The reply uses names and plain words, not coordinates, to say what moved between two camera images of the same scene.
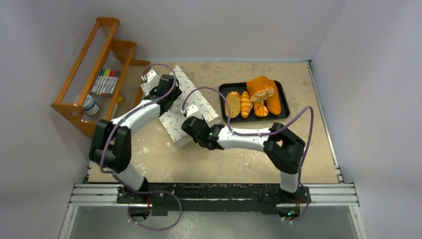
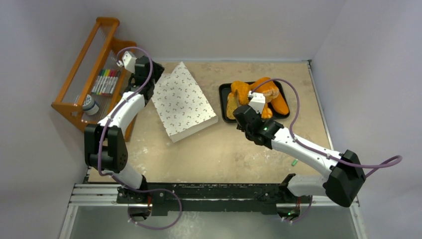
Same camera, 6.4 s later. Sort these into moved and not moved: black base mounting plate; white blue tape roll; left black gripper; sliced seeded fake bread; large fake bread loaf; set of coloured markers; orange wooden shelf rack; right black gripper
Moved: left black gripper; large fake bread loaf; right black gripper
Not moved: white blue tape roll; sliced seeded fake bread; black base mounting plate; set of coloured markers; orange wooden shelf rack
